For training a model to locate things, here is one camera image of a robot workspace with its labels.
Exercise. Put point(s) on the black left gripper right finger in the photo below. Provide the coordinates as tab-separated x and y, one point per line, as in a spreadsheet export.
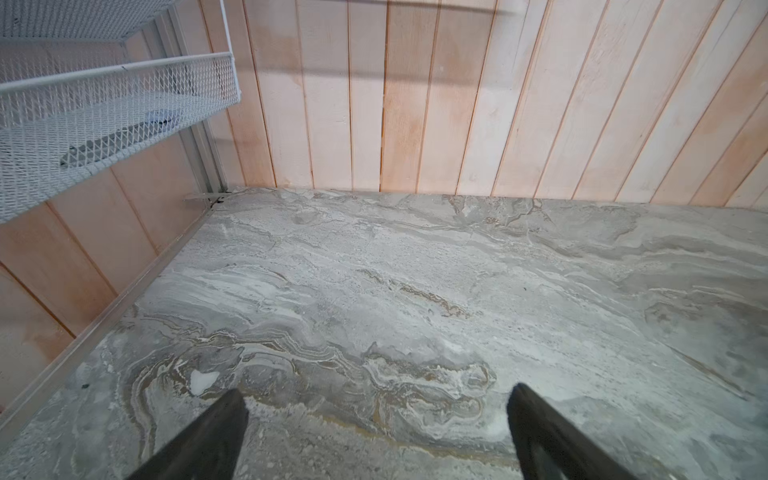
548	446

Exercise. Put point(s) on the white wire mesh shelf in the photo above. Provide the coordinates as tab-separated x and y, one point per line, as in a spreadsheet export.
73	104

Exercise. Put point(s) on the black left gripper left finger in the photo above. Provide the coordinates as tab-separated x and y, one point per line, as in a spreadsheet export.
208	448

